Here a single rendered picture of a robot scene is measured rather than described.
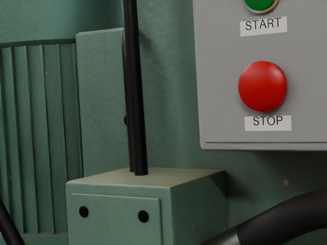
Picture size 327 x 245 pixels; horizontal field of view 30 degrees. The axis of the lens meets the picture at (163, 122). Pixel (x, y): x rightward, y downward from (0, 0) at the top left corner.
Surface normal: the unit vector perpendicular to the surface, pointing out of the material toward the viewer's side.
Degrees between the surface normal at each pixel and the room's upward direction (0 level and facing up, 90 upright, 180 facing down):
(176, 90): 90
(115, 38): 90
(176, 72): 90
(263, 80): 90
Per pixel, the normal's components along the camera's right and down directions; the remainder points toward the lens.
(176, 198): 0.84, -0.02
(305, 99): -0.54, 0.07
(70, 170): 0.28, 0.04
